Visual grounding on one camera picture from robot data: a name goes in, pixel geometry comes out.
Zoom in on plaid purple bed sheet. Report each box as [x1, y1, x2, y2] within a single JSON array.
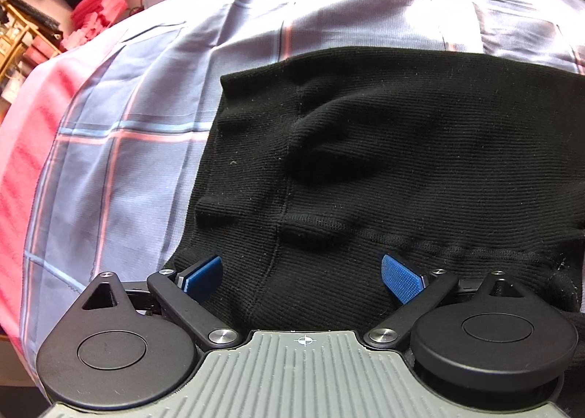
[[1, 0, 584, 379]]

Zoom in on black knit pants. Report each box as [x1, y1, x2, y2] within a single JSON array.
[[170, 47, 584, 331]]

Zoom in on pink folded towel stack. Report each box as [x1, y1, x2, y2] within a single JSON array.
[[60, 0, 128, 51]]

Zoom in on wooden shelf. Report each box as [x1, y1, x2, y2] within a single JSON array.
[[1, 0, 64, 91]]

